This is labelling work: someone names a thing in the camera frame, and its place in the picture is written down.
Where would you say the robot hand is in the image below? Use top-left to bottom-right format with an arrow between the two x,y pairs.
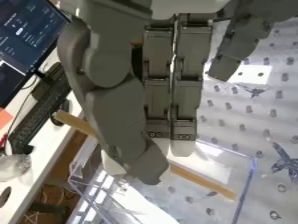
55,0 -> 298,186

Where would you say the thin stick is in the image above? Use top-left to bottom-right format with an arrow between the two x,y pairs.
51,110 -> 236,202

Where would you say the black mouse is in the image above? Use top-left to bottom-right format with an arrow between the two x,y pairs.
49,99 -> 73,127

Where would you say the black keyboard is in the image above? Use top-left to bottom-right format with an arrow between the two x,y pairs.
6,61 -> 73,155

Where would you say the computer screen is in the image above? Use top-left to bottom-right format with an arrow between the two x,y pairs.
0,0 -> 73,108

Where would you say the white desk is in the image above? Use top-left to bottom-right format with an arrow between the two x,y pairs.
0,46 -> 90,224

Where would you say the clear plastic bag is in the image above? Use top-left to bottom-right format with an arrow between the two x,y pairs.
0,152 -> 33,183

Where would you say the clear box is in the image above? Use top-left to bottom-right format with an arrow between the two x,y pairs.
65,137 -> 259,224

